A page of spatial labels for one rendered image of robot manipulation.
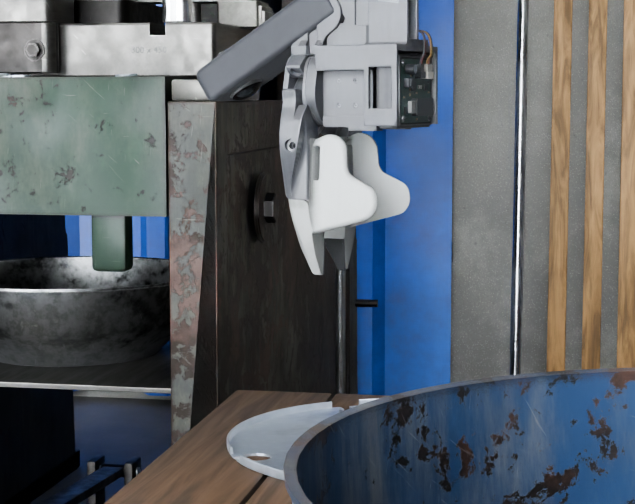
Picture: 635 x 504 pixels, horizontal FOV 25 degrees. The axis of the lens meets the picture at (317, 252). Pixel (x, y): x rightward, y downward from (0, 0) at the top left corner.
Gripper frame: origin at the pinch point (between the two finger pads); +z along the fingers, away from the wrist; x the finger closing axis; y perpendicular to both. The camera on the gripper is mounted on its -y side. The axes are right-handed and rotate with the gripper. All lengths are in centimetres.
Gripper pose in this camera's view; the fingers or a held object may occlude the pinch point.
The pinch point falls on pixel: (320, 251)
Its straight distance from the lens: 99.2
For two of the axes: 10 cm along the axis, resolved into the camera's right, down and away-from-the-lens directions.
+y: 9.0, 0.4, -4.4
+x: 4.5, -1.0, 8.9
